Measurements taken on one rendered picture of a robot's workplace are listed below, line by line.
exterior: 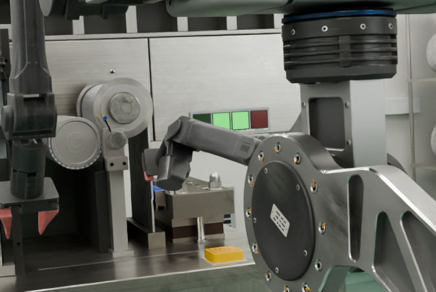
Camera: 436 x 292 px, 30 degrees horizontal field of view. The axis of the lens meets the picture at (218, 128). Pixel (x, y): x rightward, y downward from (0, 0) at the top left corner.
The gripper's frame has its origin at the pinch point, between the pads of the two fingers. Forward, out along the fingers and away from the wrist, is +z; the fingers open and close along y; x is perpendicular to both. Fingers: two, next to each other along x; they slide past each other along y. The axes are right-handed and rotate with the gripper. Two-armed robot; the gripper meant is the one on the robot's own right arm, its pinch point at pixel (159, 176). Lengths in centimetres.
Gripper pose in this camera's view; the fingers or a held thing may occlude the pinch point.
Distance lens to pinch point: 194.7
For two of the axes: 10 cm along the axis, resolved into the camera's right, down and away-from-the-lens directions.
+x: -1.8, -8.9, 4.1
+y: 9.5, -0.5, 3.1
